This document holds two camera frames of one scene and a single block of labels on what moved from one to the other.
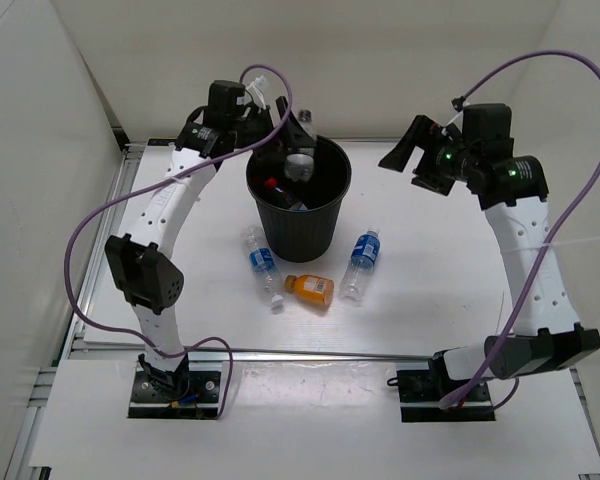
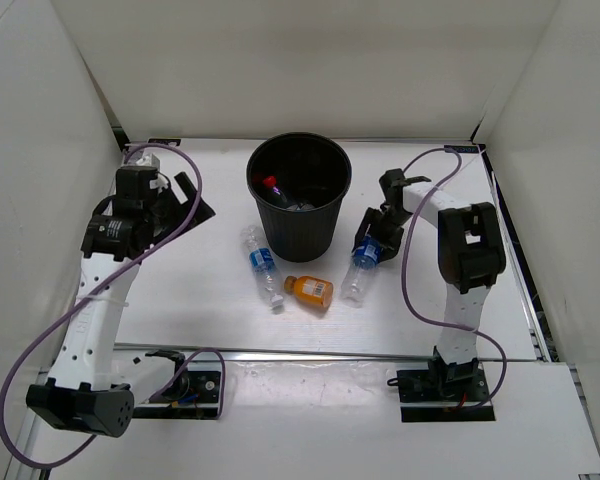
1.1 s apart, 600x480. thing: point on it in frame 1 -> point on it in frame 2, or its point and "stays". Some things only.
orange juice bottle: x=311 y=287 stays
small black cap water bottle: x=299 y=162 -> x=300 y=207
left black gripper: x=295 y=135 -> x=181 y=210
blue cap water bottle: x=358 y=272 stays
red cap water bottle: x=271 y=184 stays
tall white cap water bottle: x=262 y=260 stays
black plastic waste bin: x=301 y=219 stays
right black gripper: x=418 y=135 -> x=391 y=244
